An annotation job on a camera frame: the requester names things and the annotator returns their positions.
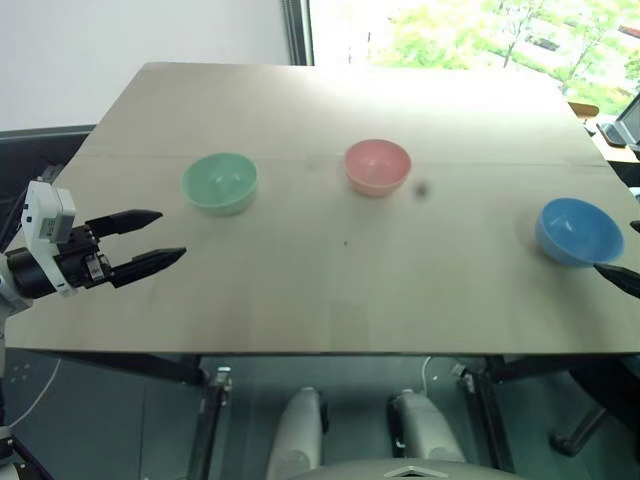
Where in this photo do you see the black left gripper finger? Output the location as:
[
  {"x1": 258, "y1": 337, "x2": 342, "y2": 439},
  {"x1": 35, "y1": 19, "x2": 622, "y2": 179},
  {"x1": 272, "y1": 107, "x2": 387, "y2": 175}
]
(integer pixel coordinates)
[
  {"x1": 85, "y1": 210, "x2": 165, "y2": 238},
  {"x1": 106, "y1": 246, "x2": 188, "y2": 290}
]

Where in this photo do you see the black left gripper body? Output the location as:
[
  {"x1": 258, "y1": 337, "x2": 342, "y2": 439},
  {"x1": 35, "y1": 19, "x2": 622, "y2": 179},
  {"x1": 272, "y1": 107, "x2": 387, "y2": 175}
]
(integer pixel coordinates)
[{"x1": 55, "y1": 223, "x2": 116, "y2": 291}]

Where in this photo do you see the blue bowl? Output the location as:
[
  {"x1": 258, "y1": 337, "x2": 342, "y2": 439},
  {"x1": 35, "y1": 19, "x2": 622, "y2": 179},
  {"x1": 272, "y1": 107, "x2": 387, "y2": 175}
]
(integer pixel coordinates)
[{"x1": 534, "y1": 197, "x2": 626, "y2": 268}]

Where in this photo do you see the grey laptop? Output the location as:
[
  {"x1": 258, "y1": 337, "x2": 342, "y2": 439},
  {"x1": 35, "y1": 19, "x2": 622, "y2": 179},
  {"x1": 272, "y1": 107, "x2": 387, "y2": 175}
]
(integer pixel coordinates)
[{"x1": 595, "y1": 104, "x2": 640, "y2": 149}]

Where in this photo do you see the green bowl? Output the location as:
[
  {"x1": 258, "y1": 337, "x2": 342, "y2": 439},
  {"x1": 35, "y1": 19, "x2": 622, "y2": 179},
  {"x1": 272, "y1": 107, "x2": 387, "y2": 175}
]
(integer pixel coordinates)
[{"x1": 180, "y1": 152, "x2": 260, "y2": 218}]

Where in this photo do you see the wooden side desk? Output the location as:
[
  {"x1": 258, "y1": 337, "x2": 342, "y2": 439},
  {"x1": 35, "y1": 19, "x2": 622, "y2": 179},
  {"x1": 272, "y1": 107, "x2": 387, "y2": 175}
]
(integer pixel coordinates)
[{"x1": 568, "y1": 101, "x2": 640, "y2": 165}]

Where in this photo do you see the silver left robot leg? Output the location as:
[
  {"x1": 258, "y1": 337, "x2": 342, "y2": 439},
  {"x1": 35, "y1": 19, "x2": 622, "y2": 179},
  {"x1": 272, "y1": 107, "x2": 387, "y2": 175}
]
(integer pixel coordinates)
[{"x1": 264, "y1": 385, "x2": 330, "y2": 480}]

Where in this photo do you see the silver robot leg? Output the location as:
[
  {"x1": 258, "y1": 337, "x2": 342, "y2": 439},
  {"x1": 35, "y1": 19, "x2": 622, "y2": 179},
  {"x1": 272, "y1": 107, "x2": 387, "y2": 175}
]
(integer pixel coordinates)
[
  {"x1": 387, "y1": 387, "x2": 469, "y2": 465},
  {"x1": 264, "y1": 385, "x2": 330, "y2": 480}
]

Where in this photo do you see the red bowl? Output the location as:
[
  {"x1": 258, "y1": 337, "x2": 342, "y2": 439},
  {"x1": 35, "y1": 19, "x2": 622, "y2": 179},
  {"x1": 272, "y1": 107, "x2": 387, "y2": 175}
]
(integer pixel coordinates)
[{"x1": 343, "y1": 139, "x2": 413, "y2": 199}]

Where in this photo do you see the silver right robot leg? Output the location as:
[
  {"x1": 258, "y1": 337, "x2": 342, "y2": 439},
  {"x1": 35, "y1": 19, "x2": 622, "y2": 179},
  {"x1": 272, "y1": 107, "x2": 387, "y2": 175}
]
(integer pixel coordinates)
[{"x1": 387, "y1": 387, "x2": 469, "y2": 465}]

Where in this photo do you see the grey robot torso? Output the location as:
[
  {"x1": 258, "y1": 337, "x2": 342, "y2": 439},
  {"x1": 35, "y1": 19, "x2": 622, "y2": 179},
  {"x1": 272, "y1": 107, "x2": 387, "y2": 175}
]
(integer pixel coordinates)
[{"x1": 298, "y1": 461, "x2": 502, "y2": 480}]

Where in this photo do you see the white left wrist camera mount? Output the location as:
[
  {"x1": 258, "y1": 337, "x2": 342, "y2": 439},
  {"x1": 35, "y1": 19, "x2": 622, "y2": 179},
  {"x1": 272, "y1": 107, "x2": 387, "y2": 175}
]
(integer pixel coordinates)
[{"x1": 21, "y1": 180, "x2": 78, "y2": 299}]

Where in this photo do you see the dark window frame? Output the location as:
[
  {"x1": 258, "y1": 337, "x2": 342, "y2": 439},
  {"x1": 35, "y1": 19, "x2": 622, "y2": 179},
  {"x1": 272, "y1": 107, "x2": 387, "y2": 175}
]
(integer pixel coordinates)
[{"x1": 281, "y1": 0, "x2": 316, "y2": 67}]

